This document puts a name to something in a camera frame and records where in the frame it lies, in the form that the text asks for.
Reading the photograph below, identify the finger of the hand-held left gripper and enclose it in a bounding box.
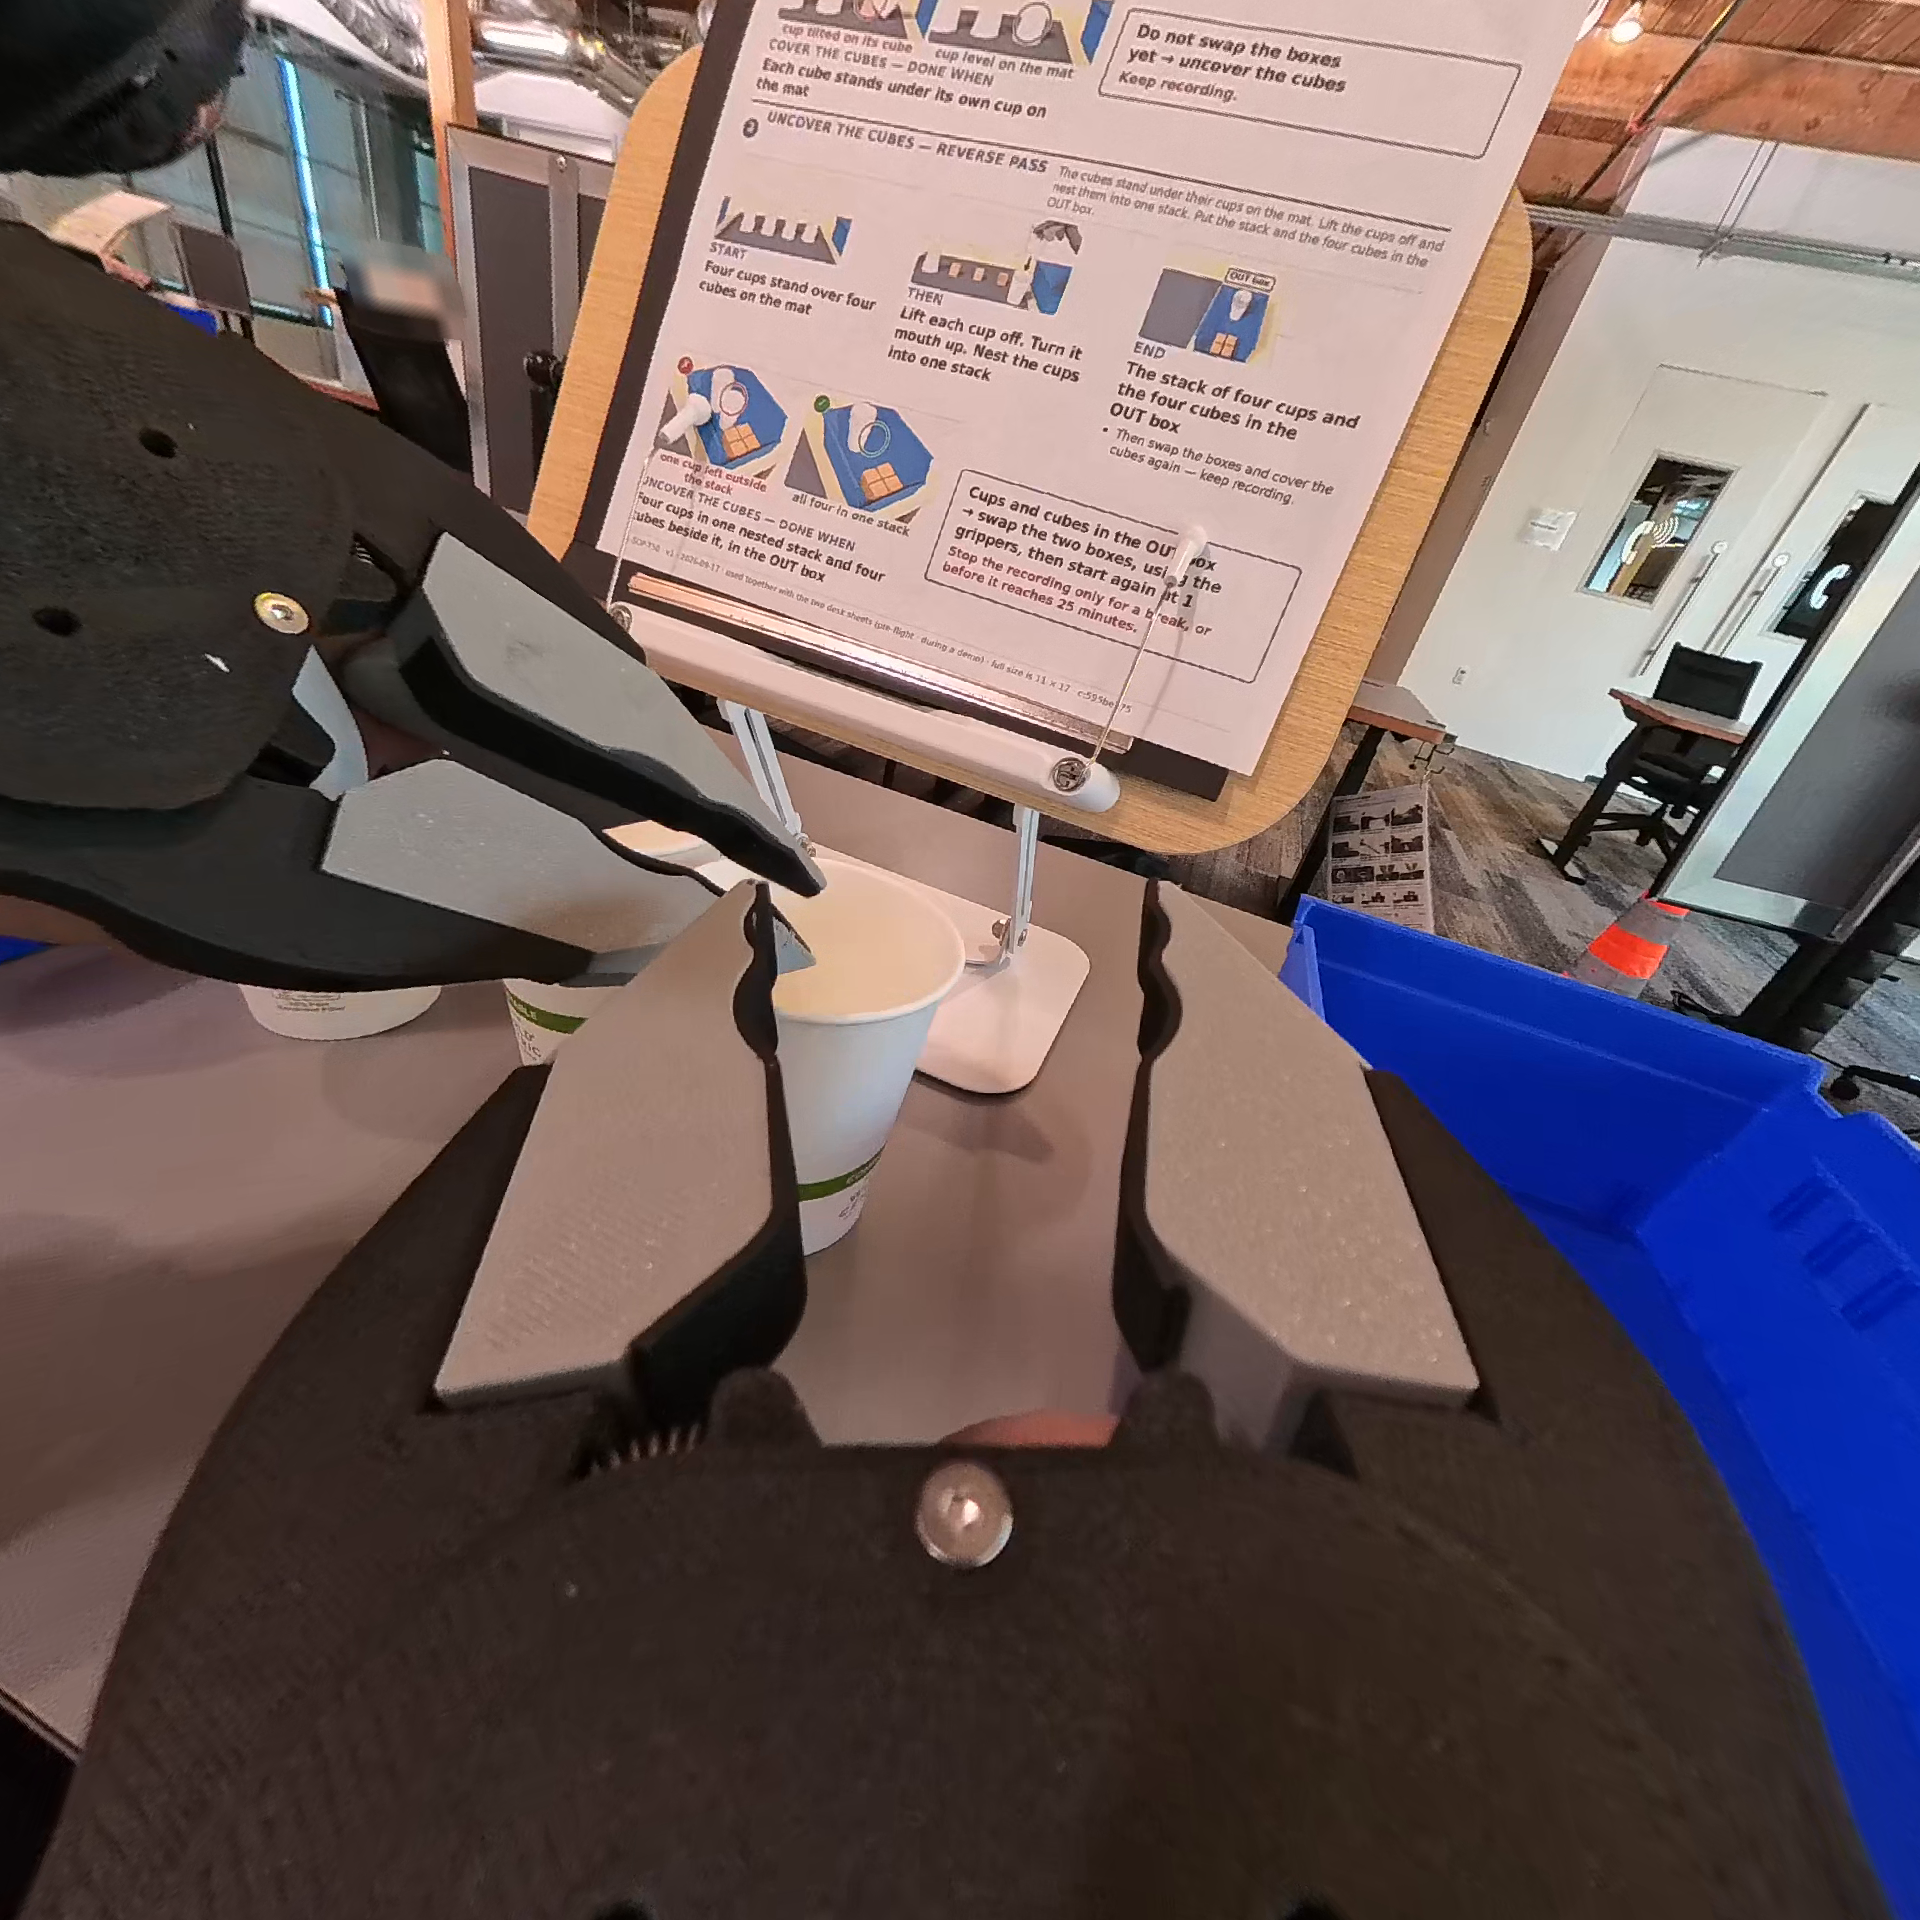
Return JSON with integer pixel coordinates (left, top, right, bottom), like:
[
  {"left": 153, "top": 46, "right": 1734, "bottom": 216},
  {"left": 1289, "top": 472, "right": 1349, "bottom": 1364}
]
[
  {"left": 319, "top": 755, "right": 822, "bottom": 975},
  {"left": 344, "top": 528, "right": 829, "bottom": 899}
]

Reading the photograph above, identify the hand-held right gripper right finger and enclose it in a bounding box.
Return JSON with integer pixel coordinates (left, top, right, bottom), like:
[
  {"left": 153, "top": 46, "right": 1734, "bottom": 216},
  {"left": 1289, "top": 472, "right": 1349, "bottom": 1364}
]
[{"left": 1112, "top": 883, "right": 1481, "bottom": 1444}]

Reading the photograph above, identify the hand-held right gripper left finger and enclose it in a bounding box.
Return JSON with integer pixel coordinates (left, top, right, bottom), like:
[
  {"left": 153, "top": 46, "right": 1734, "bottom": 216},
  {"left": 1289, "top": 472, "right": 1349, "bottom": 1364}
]
[{"left": 432, "top": 883, "right": 807, "bottom": 1412}]

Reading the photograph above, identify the white paper cup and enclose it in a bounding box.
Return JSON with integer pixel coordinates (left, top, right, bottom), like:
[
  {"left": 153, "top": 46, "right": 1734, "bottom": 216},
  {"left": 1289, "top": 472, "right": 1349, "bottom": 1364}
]
[
  {"left": 503, "top": 830, "right": 724, "bottom": 1071},
  {"left": 239, "top": 979, "right": 443, "bottom": 1041},
  {"left": 744, "top": 855, "right": 969, "bottom": 1259}
]

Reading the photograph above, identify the blue plastic bin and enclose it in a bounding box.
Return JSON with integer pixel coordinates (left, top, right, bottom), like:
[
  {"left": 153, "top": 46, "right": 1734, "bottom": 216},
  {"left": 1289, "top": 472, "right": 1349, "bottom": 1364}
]
[{"left": 1280, "top": 896, "right": 1920, "bottom": 1906}]

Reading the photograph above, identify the black mesh office chair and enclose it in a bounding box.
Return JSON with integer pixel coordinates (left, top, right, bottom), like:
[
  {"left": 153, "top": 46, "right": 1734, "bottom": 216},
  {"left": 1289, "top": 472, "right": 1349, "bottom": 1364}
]
[{"left": 335, "top": 287, "right": 485, "bottom": 484}]

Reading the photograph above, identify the printed leaflet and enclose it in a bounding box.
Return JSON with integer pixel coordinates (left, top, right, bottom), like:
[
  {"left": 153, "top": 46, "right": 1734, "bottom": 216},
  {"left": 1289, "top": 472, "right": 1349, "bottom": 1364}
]
[{"left": 1327, "top": 779, "right": 1438, "bottom": 935}]

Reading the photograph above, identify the grey framed partition panel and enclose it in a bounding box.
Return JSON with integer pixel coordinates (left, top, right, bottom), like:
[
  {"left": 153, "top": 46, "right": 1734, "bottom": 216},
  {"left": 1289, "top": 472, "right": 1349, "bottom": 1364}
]
[
  {"left": 447, "top": 128, "right": 619, "bottom": 519},
  {"left": 1657, "top": 464, "right": 1920, "bottom": 940}
]

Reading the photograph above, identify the orange floor cone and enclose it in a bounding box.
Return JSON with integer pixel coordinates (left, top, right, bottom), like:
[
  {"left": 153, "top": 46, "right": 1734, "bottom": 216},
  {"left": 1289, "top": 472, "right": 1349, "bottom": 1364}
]
[{"left": 1568, "top": 896, "right": 1692, "bottom": 988}]

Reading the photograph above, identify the brown top desk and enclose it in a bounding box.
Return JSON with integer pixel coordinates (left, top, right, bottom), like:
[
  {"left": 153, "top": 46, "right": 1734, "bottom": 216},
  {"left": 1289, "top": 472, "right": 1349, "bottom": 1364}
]
[{"left": 1350, "top": 681, "right": 1456, "bottom": 771}]

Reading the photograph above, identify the printed instruction sheet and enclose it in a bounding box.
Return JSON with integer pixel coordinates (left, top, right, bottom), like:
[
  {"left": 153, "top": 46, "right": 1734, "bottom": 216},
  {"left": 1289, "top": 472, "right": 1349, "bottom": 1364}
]
[{"left": 596, "top": 0, "right": 1596, "bottom": 779}]

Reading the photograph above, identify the instruction sheet on stand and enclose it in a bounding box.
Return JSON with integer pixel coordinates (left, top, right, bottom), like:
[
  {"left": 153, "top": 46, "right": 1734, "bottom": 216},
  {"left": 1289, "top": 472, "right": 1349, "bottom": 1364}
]
[{"left": 528, "top": 0, "right": 1535, "bottom": 1098}]

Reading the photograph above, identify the wooden desk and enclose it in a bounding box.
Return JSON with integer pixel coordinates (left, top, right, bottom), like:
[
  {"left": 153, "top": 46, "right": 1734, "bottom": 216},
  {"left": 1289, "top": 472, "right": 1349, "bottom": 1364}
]
[{"left": 1612, "top": 681, "right": 1759, "bottom": 752}]

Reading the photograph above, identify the wooden post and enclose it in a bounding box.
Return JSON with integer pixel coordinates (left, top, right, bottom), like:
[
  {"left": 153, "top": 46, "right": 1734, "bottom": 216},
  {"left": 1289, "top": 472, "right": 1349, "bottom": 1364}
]
[{"left": 423, "top": 0, "right": 480, "bottom": 138}]

